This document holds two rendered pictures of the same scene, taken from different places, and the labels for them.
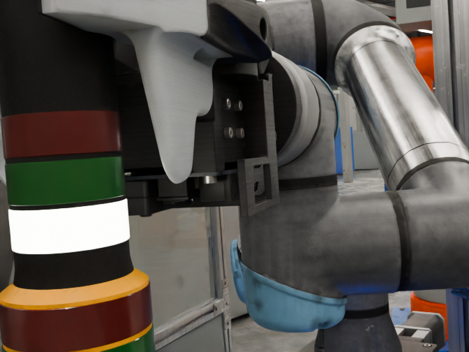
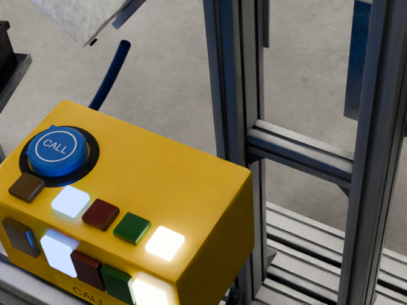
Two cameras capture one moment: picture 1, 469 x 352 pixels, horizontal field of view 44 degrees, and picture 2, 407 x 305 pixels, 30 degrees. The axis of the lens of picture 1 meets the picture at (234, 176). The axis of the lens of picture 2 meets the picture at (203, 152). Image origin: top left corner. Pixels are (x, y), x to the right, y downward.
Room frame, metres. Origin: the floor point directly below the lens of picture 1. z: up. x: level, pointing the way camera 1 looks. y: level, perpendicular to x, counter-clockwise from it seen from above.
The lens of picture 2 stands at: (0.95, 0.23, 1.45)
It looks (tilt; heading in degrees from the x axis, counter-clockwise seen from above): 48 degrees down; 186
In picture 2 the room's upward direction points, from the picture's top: 6 degrees counter-clockwise
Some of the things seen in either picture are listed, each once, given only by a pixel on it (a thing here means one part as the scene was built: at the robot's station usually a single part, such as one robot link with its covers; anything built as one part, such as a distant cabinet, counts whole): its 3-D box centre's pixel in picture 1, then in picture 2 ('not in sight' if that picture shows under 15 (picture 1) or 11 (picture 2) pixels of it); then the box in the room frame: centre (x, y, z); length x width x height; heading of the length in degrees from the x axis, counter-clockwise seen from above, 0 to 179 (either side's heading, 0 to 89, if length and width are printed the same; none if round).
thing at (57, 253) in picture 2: not in sight; (60, 256); (0.67, 0.10, 1.04); 0.02 x 0.01 x 0.03; 61
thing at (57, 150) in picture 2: not in sight; (58, 152); (0.61, 0.10, 1.08); 0.04 x 0.04 x 0.02
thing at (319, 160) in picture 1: (282, 119); not in sight; (0.44, -0.04, 1.44); 0.11 x 0.08 x 0.09; 161
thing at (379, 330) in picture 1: (356, 328); not in sight; (1.01, -0.19, 1.09); 0.15 x 0.15 x 0.10
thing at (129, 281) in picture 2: not in sight; (119, 285); (0.69, 0.14, 1.04); 0.02 x 0.01 x 0.03; 61
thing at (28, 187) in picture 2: not in sight; (26, 187); (0.64, 0.08, 1.08); 0.02 x 0.02 x 0.01; 61
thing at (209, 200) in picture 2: not in sight; (124, 224); (0.63, 0.14, 1.02); 0.16 x 0.10 x 0.11; 61
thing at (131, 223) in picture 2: not in sight; (132, 229); (0.67, 0.15, 1.08); 0.02 x 0.02 x 0.01; 61
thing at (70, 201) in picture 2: not in sight; (70, 201); (0.65, 0.11, 1.08); 0.02 x 0.02 x 0.01; 61
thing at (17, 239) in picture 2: not in sight; (21, 238); (0.65, 0.07, 1.04); 0.02 x 0.01 x 0.03; 61
